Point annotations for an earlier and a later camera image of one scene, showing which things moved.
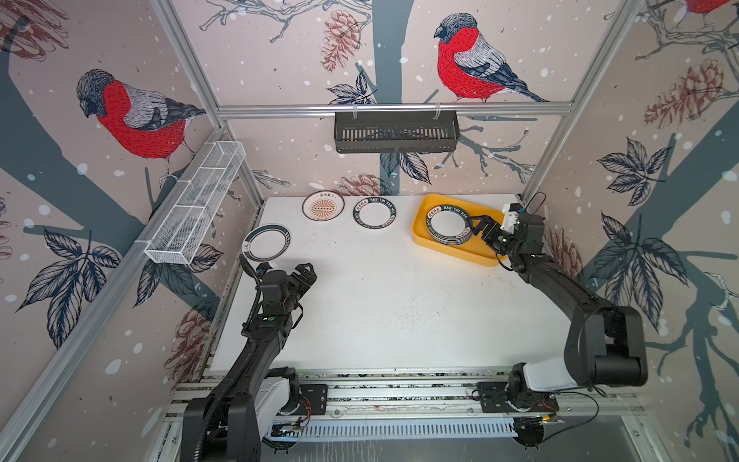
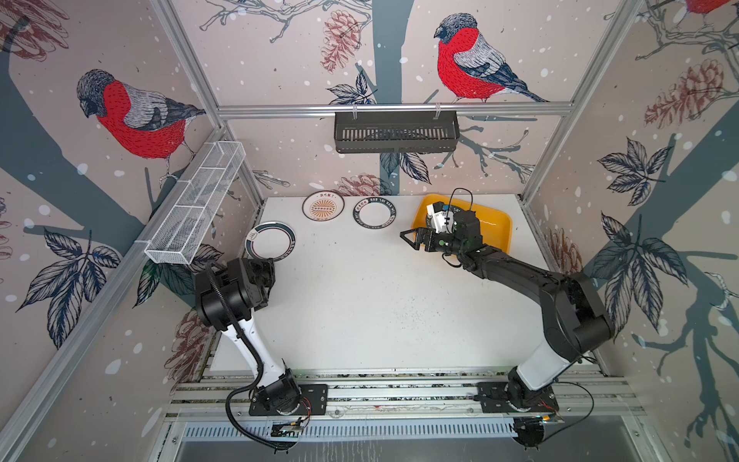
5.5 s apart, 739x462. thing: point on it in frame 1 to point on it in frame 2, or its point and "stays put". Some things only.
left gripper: x=307 y=275 to x=266 y=266
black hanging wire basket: x=396 y=132 stays put
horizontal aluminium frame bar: x=491 y=110 stays put
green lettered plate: x=374 y=213 stays put
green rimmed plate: x=267 y=243 stays put
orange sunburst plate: x=323 y=205 stays put
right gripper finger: x=486 y=220 to x=417 y=231
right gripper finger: x=486 y=234 to x=415 y=244
